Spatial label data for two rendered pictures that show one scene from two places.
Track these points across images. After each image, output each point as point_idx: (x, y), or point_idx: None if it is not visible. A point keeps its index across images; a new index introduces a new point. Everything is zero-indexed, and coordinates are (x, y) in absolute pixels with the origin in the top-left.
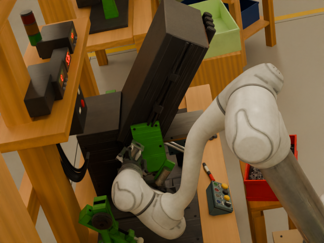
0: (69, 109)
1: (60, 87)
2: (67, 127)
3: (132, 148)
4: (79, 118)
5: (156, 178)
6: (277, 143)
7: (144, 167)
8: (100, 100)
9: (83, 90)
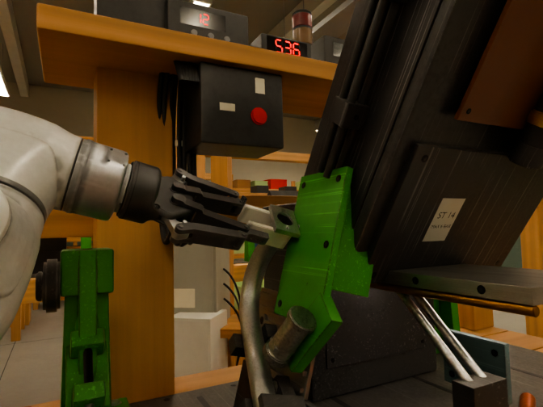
0: (129, 21)
1: (180, 18)
2: (67, 14)
3: (255, 208)
4: (204, 106)
5: None
6: None
7: (198, 224)
8: None
9: None
